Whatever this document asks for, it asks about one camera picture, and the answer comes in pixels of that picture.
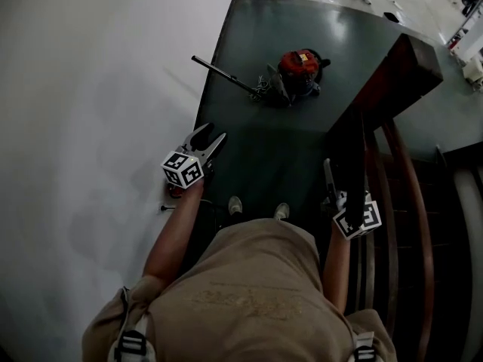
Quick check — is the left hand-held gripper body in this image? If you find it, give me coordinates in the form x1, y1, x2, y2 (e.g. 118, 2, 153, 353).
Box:
161, 143, 217, 200

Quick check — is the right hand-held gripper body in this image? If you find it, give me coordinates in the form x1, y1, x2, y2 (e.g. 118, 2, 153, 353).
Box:
320, 189, 383, 241

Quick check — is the black vacuum wand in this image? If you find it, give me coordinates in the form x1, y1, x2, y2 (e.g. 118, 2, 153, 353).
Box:
190, 54, 266, 100

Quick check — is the black vacuum nozzle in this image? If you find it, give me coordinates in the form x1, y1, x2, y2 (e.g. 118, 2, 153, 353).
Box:
266, 63, 292, 108

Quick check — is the person's right forearm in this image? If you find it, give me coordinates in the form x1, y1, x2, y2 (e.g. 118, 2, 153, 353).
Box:
323, 225, 351, 315

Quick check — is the person's left forearm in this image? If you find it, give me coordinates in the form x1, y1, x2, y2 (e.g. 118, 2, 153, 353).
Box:
142, 181, 205, 281

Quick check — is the red canister vacuum cleaner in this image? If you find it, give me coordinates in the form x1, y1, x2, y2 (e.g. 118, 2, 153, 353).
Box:
276, 49, 332, 97

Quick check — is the brown wooden handrail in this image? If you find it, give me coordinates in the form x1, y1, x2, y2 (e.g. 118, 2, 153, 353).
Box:
381, 121, 435, 362

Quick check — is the person's right white shoe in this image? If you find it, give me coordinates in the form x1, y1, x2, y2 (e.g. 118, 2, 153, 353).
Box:
272, 202, 291, 222

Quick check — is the dark wooden staircase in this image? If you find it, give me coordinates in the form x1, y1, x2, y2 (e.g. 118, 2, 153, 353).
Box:
325, 32, 483, 362

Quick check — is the person's beige shirt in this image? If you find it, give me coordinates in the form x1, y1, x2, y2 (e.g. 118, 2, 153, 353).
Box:
81, 217, 398, 362

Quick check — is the white metal rack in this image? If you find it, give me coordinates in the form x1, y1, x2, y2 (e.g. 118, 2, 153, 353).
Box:
446, 11, 483, 58

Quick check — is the grey coiled power cable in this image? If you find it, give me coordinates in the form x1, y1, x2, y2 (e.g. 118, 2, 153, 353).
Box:
248, 73, 273, 102

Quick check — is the black harness strap buckle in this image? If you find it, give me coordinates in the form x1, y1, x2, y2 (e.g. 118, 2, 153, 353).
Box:
114, 325, 152, 362
350, 331, 379, 362

